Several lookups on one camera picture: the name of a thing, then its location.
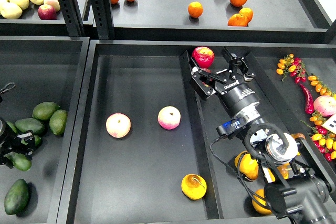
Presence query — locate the pink apple right tray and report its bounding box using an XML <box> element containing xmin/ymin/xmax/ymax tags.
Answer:
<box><xmin>313</xmin><ymin>95</ymin><xmax>335</xmax><ymax>117</ymax></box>

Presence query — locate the black left tray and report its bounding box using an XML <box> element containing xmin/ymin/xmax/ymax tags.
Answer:
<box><xmin>1</xmin><ymin>36</ymin><xmax>89</xmax><ymax>223</ymax></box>

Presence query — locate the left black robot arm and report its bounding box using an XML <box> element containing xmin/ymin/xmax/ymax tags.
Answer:
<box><xmin>1</xmin><ymin>118</ymin><xmax>36</xmax><ymax>171</ymax></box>

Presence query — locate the red chili pepper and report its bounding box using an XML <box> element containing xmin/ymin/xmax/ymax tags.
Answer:
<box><xmin>299</xmin><ymin>84</ymin><xmax>314</xmax><ymax>114</ymax></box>

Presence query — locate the yellow pear with stem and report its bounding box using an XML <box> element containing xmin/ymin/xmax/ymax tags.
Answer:
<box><xmin>234</xmin><ymin>151</ymin><xmax>258</xmax><ymax>182</ymax></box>

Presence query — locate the green avocado pile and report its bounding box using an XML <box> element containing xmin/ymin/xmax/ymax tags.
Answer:
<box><xmin>15</xmin><ymin>118</ymin><xmax>47</xmax><ymax>136</ymax></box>
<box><xmin>6</xmin><ymin>121</ymin><xmax>42</xmax><ymax>147</ymax></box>

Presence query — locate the dark red apple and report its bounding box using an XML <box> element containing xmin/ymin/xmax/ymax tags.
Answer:
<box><xmin>199</xmin><ymin>68</ymin><xmax>211</xmax><ymax>87</ymax></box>

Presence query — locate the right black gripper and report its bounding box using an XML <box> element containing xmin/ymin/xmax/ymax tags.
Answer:
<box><xmin>188</xmin><ymin>47</ymin><xmax>260</xmax><ymax>118</ymax></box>

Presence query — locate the red apple on left shelf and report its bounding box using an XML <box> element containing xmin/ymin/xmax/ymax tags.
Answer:
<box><xmin>37</xmin><ymin>4</ymin><xmax>57</xmax><ymax>20</ymax></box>

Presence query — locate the pink apple centre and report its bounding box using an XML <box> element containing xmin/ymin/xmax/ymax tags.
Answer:
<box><xmin>157</xmin><ymin>106</ymin><xmax>181</xmax><ymax>130</ymax></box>

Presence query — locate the dark green avocado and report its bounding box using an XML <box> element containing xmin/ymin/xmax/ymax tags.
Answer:
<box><xmin>4</xmin><ymin>179</ymin><xmax>30</xmax><ymax>215</ymax></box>
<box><xmin>5</xmin><ymin>152</ymin><xmax>32</xmax><ymax>172</ymax></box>

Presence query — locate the black divided middle tray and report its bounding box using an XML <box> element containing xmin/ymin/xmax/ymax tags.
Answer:
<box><xmin>56</xmin><ymin>39</ymin><xmax>336</xmax><ymax>224</ymax></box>

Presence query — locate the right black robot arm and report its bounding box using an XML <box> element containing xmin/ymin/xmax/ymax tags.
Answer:
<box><xmin>186</xmin><ymin>48</ymin><xmax>335</xmax><ymax>223</ymax></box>

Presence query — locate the white label card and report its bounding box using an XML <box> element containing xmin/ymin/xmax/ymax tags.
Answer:
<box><xmin>322</xmin><ymin>114</ymin><xmax>336</xmax><ymax>134</ymax></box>

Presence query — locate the pale yellow apple front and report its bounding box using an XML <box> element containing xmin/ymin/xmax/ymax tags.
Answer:
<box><xmin>1</xmin><ymin>3</ymin><xmax>23</xmax><ymax>19</ymax></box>

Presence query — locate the pink apple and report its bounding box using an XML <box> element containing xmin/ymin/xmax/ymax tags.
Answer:
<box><xmin>157</xmin><ymin>106</ymin><xmax>181</xmax><ymax>130</ymax></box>
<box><xmin>106</xmin><ymin>113</ymin><xmax>131</xmax><ymax>138</ymax></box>

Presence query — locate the pink peach on shelf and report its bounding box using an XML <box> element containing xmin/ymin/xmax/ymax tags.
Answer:
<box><xmin>44</xmin><ymin>0</ymin><xmax>61</xmax><ymax>12</ymax></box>

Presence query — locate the green avocado lower pile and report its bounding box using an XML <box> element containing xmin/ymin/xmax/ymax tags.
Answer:
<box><xmin>6</xmin><ymin>121</ymin><xmax>42</xmax><ymax>147</ymax></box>

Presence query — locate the cherry tomato bunch lower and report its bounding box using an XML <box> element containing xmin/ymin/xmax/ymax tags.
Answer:
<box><xmin>301</xmin><ymin>111</ymin><xmax>335</xmax><ymax>162</ymax></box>

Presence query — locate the black upper shelf tray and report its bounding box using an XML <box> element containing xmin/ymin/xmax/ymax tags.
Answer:
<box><xmin>111</xmin><ymin>0</ymin><xmax>335</xmax><ymax>44</ymax></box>

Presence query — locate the cherry tomato bunch upper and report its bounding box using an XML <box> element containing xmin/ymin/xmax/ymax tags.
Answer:
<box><xmin>276</xmin><ymin>54</ymin><xmax>307</xmax><ymax>83</ymax></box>

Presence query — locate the black shelf upright post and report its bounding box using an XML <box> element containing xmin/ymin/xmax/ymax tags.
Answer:
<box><xmin>58</xmin><ymin>0</ymin><xmax>85</xmax><ymax>37</ymax></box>

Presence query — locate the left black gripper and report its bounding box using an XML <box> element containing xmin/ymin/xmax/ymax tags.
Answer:
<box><xmin>1</xmin><ymin>129</ymin><xmax>36</xmax><ymax>168</ymax></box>

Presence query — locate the orange cherry tomato bunch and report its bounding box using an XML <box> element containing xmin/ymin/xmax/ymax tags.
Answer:
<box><xmin>308</xmin><ymin>74</ymin><xmax>335</xmax><ymax>99</ymax></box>

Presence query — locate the orange on shelf front right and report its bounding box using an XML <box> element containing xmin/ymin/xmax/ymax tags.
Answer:
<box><xmin>227</xmin><ymin>13</ymin><xmax>248</xmax><ymax>27</ymax></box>

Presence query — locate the green avocado upper pile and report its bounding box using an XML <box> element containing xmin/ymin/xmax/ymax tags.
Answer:
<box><xmin>15</xmin><ymin>118</ymin><xmax>47</xmax><ymax>136</ymax></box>

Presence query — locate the light green avocado beside top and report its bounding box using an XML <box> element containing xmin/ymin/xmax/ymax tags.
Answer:
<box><xmin>49</xmin><ymin>109</ymin><xmax>68</xmax><ymax>135</ymax></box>

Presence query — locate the pink apple left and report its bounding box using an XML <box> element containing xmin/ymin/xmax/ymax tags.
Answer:
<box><xmin>106</xmin><ymin>113</ymin><xmax>131</xmax><ymax>138</ymax></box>

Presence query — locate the bright red apple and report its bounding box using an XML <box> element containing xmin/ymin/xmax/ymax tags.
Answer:
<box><xmin>192</xmin><ymin>46</ymin><xmax>215</xmax><ymax>68</ymax></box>

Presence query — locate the yellow pear with brown top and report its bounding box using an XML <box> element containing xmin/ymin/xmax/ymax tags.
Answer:
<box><xmin>291</xmin><ymin>133</ymin><xmax>306</xmax><ymax>156</ymax></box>

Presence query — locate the orange on shelf centre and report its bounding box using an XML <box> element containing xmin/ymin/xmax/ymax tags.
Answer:
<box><xmin>187</xmin><ymin>2</ymin><xmax>203</xmax><ymax>18</ymax></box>

